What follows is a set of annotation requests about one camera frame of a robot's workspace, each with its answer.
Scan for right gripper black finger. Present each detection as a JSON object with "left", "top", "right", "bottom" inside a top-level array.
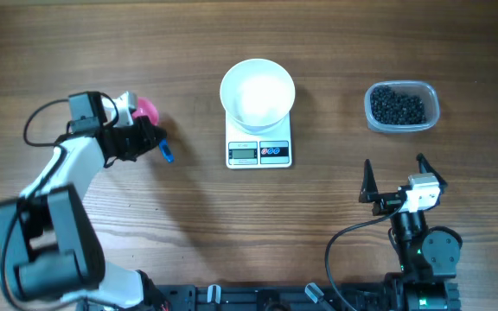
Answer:
[
  {"left": 416, "top": 153, "right": 448, "bottom": 190},
  {"left": 359, "top": 159, "right": 380, "bottom": 203}
]

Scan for pink scoop blue handle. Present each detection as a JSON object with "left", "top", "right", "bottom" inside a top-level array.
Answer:
[{"left": 132, "top": 97, "right": 175, "bottom": 163}]

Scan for black beans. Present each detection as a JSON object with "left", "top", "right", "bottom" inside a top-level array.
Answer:
[{"left": 370, "top": 86, "right": 426, "bottom": 125}]

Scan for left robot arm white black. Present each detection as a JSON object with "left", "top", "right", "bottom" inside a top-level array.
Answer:
[{"left": 0, "top": 117, "right": 170, "bottom": 310}]

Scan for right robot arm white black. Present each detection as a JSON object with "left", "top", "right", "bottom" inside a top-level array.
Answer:
[{"left": 359, "top": 154, "right": 463, "bottom": 311}]

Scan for white digital kitchen scale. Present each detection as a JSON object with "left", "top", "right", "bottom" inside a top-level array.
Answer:
[{"left": 225, "top": 115, "right": 292, "bottom": 169}]

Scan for white bowl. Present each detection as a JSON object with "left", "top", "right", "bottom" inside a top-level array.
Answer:
[{"left": 219, "top": 59, "right": 296, "bottom": 132}]

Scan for clear plastic container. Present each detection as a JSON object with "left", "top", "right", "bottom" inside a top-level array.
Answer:
[{"left": 364, "top": 80, "right": 440, "bottom": 134}]

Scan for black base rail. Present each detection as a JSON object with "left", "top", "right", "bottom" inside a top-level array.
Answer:
[{"left": 157, "top": 282, "right": 462, "bottom": 311}]

